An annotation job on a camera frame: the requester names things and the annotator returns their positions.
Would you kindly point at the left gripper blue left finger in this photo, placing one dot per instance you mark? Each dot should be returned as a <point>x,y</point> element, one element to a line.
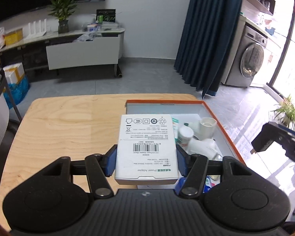
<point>98,168</point>

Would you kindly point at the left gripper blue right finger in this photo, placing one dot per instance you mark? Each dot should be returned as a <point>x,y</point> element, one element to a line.
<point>194,167</point>

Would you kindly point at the blue tin box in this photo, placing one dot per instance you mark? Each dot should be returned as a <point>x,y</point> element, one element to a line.
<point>209,182</point>

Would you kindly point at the white power adapter box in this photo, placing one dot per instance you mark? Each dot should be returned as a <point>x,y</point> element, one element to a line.
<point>146,151</point>

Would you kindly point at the white plug-in device lower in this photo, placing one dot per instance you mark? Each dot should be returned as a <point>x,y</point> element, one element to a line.
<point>206,147</point>

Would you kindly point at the spider plant on floor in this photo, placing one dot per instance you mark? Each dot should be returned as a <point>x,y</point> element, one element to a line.
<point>285,113</point>

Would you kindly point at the white pill bottle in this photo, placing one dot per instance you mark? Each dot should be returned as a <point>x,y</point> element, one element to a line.
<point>185,134</point>

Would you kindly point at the orange white shallow tray box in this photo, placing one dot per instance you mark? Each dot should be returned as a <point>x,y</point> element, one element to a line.
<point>197,113</point>

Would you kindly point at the teal white bandage box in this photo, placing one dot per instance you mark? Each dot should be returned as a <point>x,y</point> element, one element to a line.
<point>175,125</point>

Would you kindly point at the silver washing machine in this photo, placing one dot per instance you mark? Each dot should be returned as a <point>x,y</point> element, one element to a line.
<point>246,54</point>

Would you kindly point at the blue plastic bag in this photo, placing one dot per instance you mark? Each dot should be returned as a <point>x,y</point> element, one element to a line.
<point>20,90</point>

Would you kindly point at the white tv console cabinet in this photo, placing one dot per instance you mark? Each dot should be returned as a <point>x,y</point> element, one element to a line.
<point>63,52</point>

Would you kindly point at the white yellow cardboard box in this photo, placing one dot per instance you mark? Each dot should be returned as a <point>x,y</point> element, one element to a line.
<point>14,73</point>

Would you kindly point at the dark blue curtain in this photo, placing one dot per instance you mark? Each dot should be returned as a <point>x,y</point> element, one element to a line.
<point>206,41</point>

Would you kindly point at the white wifi router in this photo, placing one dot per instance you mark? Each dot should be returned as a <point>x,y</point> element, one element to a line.
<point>36,29</point>

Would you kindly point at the black green display box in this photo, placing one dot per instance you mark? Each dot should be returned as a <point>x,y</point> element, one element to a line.
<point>105,15</point>

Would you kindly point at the potted bamboo plant in vase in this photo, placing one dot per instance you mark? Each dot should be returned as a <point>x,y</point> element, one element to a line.
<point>62,9</point>

